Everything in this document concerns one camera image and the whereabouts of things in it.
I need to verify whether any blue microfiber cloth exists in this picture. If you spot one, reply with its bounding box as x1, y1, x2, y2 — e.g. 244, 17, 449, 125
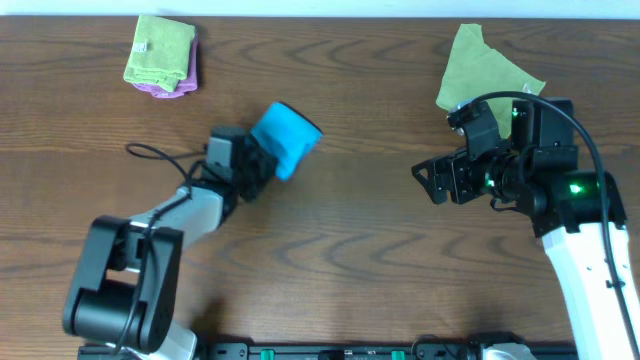
250, 102, 323, 181

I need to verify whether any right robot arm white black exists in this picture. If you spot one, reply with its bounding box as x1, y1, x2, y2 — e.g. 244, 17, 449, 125
411, 91, 639, 359

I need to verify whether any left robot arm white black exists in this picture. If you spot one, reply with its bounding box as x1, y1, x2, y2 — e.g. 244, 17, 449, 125
62, 127, 278, 359

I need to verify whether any pink folded cloth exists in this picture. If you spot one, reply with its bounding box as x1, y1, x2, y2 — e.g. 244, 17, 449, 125
134, 35, 199, 99

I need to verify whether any green cloth unfolded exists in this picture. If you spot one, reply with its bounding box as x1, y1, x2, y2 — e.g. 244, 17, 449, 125
436, 24, 546, 111

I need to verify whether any green folded cloth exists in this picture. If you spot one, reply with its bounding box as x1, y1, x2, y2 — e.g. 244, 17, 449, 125
123, 15, 196, 92

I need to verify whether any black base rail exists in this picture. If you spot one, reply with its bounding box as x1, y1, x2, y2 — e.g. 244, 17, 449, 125
77, 330, 579, 360

